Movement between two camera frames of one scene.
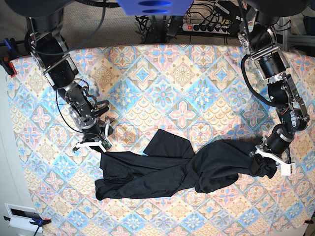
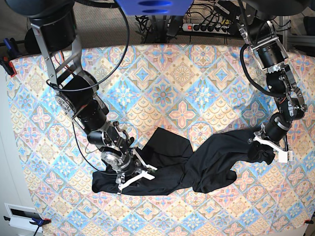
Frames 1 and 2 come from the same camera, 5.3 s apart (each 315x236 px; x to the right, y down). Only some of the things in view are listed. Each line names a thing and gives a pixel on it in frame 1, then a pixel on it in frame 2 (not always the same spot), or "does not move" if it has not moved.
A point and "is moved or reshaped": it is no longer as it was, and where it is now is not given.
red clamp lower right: (308, 221) does not move
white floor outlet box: (20, 217) does not move
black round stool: (27, 43) does not move
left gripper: (94, 133) to (129, 167)
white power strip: (208, 28) does not move
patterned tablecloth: (201, 95) does not move
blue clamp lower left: (39, 222) does not move
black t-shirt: (170, 165) is moved or reshaped
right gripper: (277, 146) to (273, 132)
